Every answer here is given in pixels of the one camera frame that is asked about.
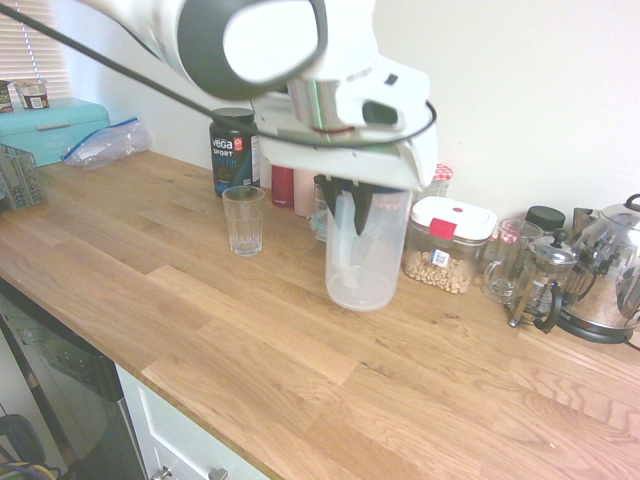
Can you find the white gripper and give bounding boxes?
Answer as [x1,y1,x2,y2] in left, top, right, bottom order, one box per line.
[252,93,438,237]

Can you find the clear plastic pitcher blue lid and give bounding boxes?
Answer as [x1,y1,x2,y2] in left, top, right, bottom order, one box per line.
[323,187,414,312]

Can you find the glass container teal clip lid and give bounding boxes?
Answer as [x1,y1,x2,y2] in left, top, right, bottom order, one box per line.
[308,209,329,244]

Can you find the pink bottle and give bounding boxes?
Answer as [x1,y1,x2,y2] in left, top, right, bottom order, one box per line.
[293,167,318,218]

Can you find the red bottle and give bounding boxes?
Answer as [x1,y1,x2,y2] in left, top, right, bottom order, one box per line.
[271,163,296,209]

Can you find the jar red checked lid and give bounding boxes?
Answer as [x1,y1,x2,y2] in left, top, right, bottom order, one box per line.
[428,163,455,202]
[487,222,522,274]

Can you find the faceted clear drinking glass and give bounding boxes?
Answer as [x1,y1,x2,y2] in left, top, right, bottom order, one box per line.
[221,185,266,258]

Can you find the cereal container white red lid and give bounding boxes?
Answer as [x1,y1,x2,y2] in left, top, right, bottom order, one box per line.
[402,196,499,295]

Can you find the black Vega protein tub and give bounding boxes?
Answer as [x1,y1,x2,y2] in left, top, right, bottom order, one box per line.
[208,107,262,199]

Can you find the clear glass mug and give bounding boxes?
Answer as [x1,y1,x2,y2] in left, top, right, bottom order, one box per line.
[481,218,544,305]

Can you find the jar black lid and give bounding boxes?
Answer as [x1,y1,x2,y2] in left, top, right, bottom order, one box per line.
[524,205,567,237]

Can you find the glass french press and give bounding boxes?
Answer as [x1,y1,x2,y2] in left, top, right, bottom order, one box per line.
[508,228,581,335]

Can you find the clear zip bag blue seal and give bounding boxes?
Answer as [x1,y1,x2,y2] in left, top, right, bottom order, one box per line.
[60,117,153,172]

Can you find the shiny steel electric kettle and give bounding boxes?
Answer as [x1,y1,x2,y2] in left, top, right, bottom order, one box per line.
[557,193,640,346]

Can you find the white cabinet drawer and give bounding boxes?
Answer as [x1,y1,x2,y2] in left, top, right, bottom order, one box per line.
[115,362,274,480]

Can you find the teal metal bread box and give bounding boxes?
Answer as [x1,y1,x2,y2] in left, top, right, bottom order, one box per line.
[0,97,112,169]

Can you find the black dishwasher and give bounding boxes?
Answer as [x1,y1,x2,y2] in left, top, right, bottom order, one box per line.
[0,277,147,480]

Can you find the white window blind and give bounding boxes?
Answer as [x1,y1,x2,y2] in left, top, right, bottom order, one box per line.
[0,9,70,101]

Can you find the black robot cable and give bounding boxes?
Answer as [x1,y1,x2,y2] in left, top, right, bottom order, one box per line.
[0,7,439,151]

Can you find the wire dish rack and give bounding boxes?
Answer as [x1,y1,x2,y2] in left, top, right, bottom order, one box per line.
[0,143,49,211]

